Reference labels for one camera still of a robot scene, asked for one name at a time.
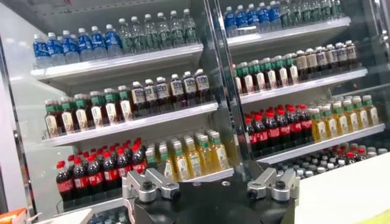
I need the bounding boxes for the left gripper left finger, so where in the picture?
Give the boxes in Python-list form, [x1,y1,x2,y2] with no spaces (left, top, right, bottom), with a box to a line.
[121,167,181,204]

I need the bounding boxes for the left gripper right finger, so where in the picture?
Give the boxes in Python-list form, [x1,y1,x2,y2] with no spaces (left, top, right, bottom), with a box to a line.
[246,167,301,203]

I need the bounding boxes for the light green t-shirt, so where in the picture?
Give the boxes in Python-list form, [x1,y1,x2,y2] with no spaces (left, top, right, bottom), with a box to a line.
[353,209,390,224]

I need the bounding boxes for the yellow tea bottle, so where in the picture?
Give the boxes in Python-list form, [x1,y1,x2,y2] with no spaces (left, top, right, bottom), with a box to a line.
[210,132,230,172]
[158,144,175,180]
[144,148,158,170]
[331,102,349,136]
[172,141,190,182]
[362,94,380,126]
[310,108,327,143]
[321,105,338,139]
[197,135,216,176]
[352,96,370,129]
[342,99,360,132]
[185,138,204,179]

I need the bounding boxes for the white side table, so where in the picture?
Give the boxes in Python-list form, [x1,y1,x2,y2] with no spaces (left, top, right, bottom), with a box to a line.
[33,208,94,224]

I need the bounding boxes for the green-cap brown tea bottle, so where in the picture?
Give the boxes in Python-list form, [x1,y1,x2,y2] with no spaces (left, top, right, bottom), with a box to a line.
[117,85,134,122]
[90,91,105,128]
[251,60,266,91]
[103,88,119,125]
[240,62,255,94]
[60,96,76,135]
[44,99,60,138]
[233,65,244,95]
[285,54,300,85]
[74,94,90,131]
[274,55,289,88]
[263,57,277,89]

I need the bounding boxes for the white-cap blue-label bottle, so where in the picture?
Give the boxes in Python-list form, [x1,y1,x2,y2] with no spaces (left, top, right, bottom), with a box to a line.
[345,40,359,69]
[143,79,159,115]
[194,69,211,104]
[325,44,339,73]
[155,76,172,113]
[315,46,329,75]
[131,81,147,118]
[335,42,349,71]
[169,74,186,110]
[182,71,199,107]

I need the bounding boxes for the white-cap cream-label bottle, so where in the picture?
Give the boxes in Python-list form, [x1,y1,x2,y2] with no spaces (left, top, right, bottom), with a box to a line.
[305,47,319,77]
[295,50,309,82]

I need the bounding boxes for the glass display cabinet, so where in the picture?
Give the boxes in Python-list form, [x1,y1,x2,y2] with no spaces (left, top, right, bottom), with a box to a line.
[0,0,244,224]
[213,0,390,183]

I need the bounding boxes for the orange and white box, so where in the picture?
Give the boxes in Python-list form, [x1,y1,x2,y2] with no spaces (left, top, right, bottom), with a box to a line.
[0,208,29,224]

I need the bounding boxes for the blue water bottle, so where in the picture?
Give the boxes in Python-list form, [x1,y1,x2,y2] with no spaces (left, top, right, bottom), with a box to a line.
[268,1,283,30]
[46,32,65,66]
[62,30,79,64]
[235,5,248,35]
[246,3,260,33]
[257,2,271,32]
[32,33,49,68]
[90,26,107,60]
[76,28,94,61]
[104,24,122,58]
[224,6,237,37]

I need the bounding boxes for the green-label clear water bottle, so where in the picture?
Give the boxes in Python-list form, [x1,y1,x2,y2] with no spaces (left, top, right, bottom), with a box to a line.
[312,0,325,22]
[330,0,344,19]
[130,16,146,53]
[155,12,172,49]
[169,10,185,47]
[291,0,304,27]
[117,18,133,55]
[143,13,159,51]
[301,0,314,24]
[182,8,198,45]
[280,0,293,28]

